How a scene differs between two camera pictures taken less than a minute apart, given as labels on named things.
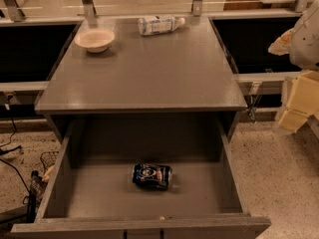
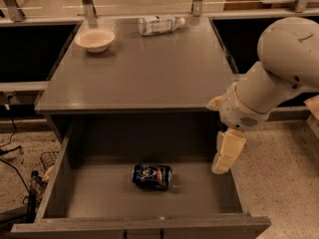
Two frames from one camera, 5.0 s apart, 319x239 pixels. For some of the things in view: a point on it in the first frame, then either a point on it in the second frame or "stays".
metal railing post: [15, 12] stays
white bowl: [95, 40] stays
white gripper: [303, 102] to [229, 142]
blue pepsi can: [152, 176] stays
